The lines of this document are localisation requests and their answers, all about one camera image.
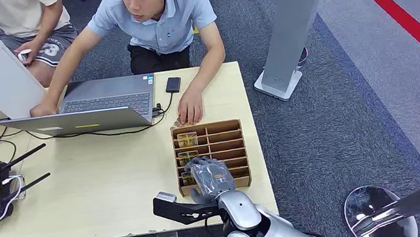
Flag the grey kiosk stand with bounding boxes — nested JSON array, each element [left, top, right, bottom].
[[243, 0, 349, 106]]

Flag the person's left hand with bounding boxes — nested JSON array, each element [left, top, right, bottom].
[[12, 38, 46, 68], [174, 86, 207, 128]]

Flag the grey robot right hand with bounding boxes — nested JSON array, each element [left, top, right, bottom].
[[182, 152, 239, 208]]

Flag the person's right hand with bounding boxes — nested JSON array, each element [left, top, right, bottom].
[[29, 98, 61, 119]]

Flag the person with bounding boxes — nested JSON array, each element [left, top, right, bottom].
[[16, 0, 235, 146], [0, 0, 85, 94]]

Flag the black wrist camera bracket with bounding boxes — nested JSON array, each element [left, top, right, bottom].
[[150, 185, 223, 230]]

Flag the small white object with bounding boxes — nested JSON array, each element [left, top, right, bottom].
[[16, 48, 34, 64]]

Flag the wooden card organizer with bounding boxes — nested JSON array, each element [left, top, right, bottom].
[[169, 117, 254, 199]]

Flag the black usb cable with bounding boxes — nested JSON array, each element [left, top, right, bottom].
[[150, 92, 177, 118]]

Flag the small black device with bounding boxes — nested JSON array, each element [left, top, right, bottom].
[[163, 75, 184, 95]]

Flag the black power cable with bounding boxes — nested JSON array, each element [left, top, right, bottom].
[[23, 110, 169, 148]]

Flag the dark round stand base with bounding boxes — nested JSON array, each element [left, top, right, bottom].
[[295, 46, 311, 67]]

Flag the grey laptop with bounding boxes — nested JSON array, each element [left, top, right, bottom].
[[0, 71, 162, 145]]

